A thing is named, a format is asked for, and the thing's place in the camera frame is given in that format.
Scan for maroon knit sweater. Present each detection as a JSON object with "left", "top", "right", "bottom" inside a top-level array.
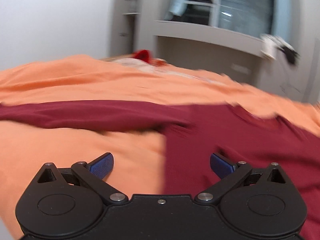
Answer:
[{"left": 1, "top": 100, "right": 319, "bottom": 239}]

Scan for orange bed sheet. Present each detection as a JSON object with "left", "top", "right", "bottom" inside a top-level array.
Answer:
[{"left": 1, "top": 55, "right": 319, "bottom": 239}]

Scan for red plush item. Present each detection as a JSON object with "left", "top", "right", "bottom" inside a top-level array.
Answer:
[{"left": 131, "top": 49, "right": 167, "bottom": 67}]

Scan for black cloth on ledge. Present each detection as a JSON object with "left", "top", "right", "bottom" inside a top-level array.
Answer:
[{"left": 278, "top": 40, "right": 299, "bottom": 66}]

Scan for grey wardrobe cabinet unit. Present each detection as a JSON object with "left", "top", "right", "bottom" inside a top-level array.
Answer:
[{"left": 110, "top": 0, "right": 319, "bottom": 103}]

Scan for light blue right curtain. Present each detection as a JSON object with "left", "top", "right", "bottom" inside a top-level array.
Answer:
[{"left": 272, "top": 0, "right": 291, "bottom": 41}]

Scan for window with white frame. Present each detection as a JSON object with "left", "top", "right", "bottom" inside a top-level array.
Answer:
[{"left": 164, "top": 0, "right": 274, "bottom": 38}]

